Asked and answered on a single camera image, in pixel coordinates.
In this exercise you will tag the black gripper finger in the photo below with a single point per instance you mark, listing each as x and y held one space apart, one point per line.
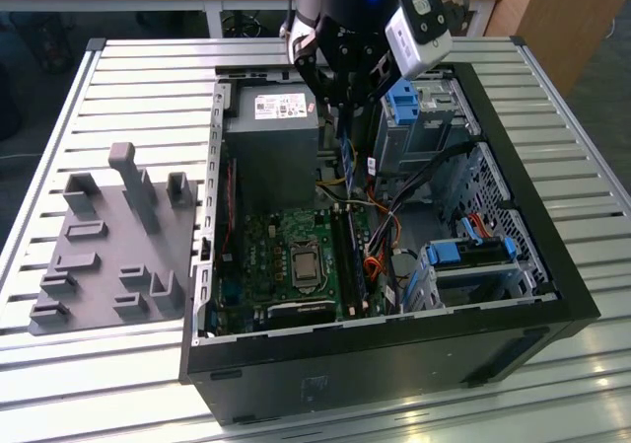
310 63
382 80

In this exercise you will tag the black RAM slot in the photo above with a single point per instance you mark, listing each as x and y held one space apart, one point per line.
343 260

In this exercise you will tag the blue drive carrier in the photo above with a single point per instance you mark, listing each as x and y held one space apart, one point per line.
404 105

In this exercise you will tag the silver drive cage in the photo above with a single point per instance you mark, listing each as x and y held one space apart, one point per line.
429 137

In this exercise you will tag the grey power supply unit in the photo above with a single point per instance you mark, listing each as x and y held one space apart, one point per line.
271 157

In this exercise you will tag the black table corner cap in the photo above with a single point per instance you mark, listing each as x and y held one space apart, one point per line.
96 44
517 41

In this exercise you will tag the hard disk in blue carrier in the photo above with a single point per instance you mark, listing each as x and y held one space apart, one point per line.
446 254

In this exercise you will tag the round grey speaker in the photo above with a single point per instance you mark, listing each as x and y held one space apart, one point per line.
406 264

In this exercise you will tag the wooden cabinet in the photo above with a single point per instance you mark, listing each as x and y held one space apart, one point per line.
567 19

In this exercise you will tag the silver CPU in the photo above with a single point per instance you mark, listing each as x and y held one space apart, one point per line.
305 268

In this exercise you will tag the green motherboard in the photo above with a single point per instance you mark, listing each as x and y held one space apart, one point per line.
256 265

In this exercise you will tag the silver disk cage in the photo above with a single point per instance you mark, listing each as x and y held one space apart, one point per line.
522 275

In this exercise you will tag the black graphics card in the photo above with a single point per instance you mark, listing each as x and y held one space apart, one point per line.
301 312

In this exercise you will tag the grey parts rack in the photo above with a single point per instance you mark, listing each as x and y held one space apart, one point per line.
108 245

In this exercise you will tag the black PC case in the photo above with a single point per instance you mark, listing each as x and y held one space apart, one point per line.
345 374

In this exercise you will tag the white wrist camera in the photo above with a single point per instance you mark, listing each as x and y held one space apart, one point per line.
414 53

